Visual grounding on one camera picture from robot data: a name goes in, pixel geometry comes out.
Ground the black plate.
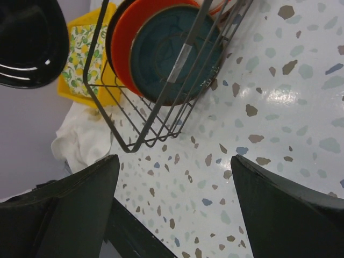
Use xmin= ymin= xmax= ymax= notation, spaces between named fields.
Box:
xmin=1 ymin=0 xmax=69 ymax=89

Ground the teal blue plate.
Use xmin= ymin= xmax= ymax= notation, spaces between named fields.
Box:
xmin=130 ymin=4 xmax=223 ymax=106

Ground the yellow plastic tray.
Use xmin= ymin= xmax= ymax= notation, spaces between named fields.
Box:
xmin=58 ymin=3 xmax=123 ymax=108

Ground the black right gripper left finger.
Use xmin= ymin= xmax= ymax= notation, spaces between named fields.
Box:
xmin=1 ymin=155 xmax=174 ymax=257

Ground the black wire dish rack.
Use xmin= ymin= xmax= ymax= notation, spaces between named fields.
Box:
xmin=91 ymin=1 xmax=252 ymax=153

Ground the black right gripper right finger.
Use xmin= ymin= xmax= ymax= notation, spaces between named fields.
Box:
xmin=231 ymin=155 xmax=343 ymax=257

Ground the red white patterned bowl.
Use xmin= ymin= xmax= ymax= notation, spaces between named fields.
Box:
xmin=209 ymin=0 xmax=234 ymax=16

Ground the white towel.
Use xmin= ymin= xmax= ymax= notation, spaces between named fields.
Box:
xmin=51 ymin=102 xmax=111 ymax=174

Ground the lemon print cloth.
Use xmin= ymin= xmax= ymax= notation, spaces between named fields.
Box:
xmin=62 ymin=24 xmax=108 ymax=97

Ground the orange red plate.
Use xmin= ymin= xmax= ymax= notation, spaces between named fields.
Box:
xmin=106 ymin=0 xmax=199 ymax=96

